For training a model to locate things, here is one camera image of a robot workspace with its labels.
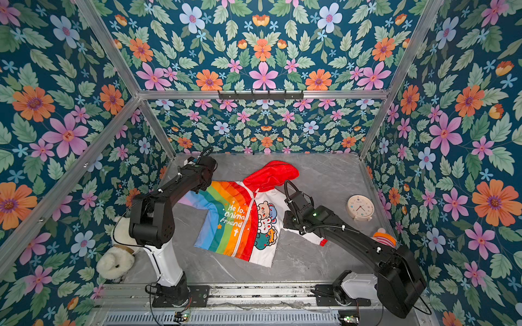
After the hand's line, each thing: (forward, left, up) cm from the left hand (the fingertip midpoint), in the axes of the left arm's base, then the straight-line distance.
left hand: (179, 184), depth 89 cm
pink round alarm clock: (-12, -83, -12) cm, 85 cm away
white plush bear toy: (-29, +19, -7) cm, 35 cm away
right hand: (-18, -48, -4) cm, 51 cm away
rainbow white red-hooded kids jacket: (-13, -29, -14) cm, 35 cm away
